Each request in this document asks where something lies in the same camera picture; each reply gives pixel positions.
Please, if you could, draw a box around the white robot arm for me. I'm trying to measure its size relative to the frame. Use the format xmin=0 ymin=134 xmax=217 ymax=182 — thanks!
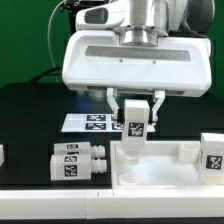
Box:
xmin=62 ymin=0 xmax=212 ymax=122

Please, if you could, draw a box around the white marker tag sheet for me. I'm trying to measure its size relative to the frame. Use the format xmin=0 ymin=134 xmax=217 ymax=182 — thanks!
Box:
xmin=60 ymin=113 xmax=156 ymax=134

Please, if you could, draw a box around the white fence bar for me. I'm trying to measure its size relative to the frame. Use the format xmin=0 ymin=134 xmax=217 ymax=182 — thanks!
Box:
xmin=0 ymin=145 xmax=4 ymax=167
xmin=0 ymin=187 xmax=224 ymax=220

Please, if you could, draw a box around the black cable bundle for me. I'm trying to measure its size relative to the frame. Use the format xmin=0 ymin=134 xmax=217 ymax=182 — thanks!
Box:
xmin=29 ymin=65 xmax=64 ymax=84

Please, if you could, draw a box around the white front fence bar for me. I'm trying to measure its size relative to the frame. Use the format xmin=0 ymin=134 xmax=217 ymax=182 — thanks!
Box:
xmin=0 ymin=187 xmax=224 ymax=220

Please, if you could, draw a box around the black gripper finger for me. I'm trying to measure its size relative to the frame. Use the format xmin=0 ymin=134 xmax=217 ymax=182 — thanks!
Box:
xmin=106 ymin=88 xmax=119 ymax=125
xmin=152 ymin=90 xmax=165 ymax=125

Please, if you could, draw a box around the white square table top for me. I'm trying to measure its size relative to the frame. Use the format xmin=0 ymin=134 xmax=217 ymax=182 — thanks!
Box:
xmin=110 ymin=141 xmax=224 ymax=189

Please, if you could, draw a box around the white left fence bar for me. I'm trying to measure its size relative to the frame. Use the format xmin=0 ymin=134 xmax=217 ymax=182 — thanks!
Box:
xmin=0 ymin=145 xmax=4 ymax=167

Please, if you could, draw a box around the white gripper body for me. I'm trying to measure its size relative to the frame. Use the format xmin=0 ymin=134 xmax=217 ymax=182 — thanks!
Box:
xmin=62 ymin=31 xmax=212 ymax=97

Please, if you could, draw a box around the white thin cable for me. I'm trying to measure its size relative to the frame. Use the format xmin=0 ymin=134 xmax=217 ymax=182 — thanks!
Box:
xmin=47 ymin=0 xmax=68 ymax=84

